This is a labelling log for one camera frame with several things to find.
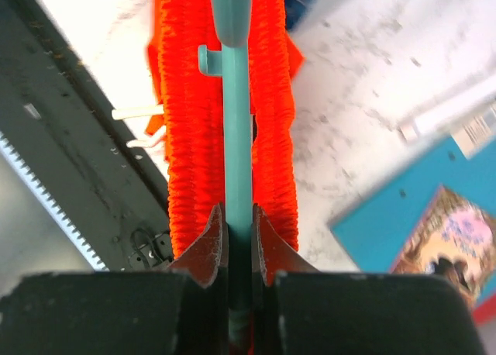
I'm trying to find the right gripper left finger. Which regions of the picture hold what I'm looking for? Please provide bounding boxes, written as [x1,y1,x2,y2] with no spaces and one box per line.
[1,205,229,354]

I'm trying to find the teal plastic hanger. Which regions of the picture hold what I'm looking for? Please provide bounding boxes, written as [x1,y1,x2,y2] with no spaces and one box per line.
[198,0,253,354]

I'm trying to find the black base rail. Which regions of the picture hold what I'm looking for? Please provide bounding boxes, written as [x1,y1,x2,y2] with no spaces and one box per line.
[1,0,173,271]

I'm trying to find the orange shorts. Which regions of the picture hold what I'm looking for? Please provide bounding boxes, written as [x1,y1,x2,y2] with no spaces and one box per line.
[146,0,303,257]

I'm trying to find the pink illustrated book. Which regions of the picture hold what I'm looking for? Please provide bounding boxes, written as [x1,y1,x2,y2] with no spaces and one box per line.
[391,187,495,308]

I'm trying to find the silver clothes rack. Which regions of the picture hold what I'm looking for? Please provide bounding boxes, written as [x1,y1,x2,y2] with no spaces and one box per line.
[398,88,495,143]

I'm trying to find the teal folder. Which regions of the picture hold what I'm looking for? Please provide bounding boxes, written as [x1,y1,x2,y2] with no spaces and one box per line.
[333,133,495,306]

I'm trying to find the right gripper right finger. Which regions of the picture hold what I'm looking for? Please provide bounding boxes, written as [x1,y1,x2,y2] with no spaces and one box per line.
[252,206,485,354]

